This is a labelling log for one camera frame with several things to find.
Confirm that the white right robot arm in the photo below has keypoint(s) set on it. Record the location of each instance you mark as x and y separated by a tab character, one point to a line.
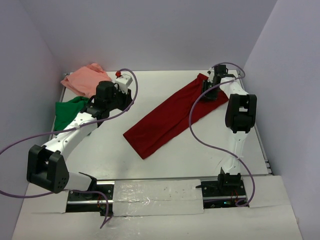
240	114

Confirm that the red t-shirt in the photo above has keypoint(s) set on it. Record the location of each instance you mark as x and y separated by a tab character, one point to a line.
166	121

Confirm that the green t-shirt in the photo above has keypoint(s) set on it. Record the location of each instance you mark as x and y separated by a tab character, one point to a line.
65	112

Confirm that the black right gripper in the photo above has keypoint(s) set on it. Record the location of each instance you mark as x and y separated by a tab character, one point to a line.
205	92

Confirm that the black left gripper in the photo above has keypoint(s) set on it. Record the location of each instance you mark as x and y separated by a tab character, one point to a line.
127	98

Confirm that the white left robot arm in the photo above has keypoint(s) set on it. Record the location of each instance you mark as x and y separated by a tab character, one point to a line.
46	166

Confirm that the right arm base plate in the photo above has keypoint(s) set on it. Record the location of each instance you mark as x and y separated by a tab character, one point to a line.
222	193

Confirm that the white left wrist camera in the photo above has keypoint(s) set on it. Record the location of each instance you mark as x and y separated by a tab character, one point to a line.
123	81

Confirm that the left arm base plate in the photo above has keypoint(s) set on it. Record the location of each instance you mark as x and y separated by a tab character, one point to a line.
106	187

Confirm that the pink t-shirt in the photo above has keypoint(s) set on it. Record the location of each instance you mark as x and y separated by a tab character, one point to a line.
84	81

